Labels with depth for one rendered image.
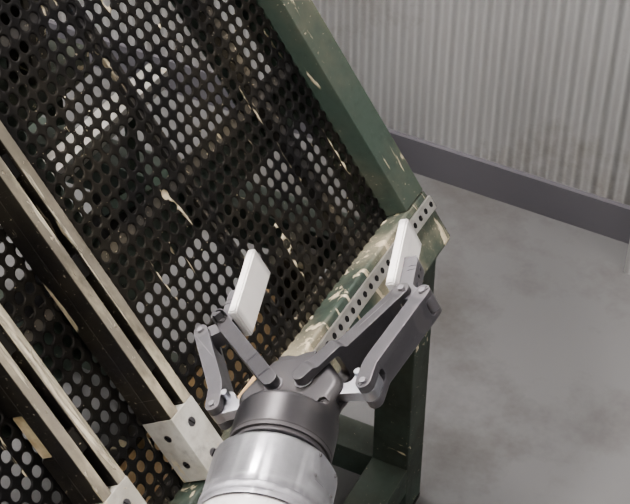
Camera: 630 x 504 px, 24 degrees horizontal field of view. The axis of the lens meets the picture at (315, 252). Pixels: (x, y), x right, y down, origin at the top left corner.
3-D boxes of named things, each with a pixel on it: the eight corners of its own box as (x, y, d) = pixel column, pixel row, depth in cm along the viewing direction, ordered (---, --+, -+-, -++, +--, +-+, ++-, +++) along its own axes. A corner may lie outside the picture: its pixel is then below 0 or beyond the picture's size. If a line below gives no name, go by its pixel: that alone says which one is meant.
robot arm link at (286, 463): (347, 563, 99) (362, 491, 103) (289, 484, 93) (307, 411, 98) (232, 573, 103) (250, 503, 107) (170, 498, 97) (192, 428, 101)
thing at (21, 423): (42, 459, 216) (54, 457, 214) (11, 418, 213) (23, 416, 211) (53, 446, 218) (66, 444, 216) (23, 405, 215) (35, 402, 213)
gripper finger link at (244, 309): (252, 336, 115) (244, 337, 116) (271, 272, 120) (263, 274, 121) (235, 311, 114) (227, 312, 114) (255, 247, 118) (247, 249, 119)
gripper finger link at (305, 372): (287, 373, 105) (297, 381, 104) (398, 273, 108) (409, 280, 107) (310, 407, 107) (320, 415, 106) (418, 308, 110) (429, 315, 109)
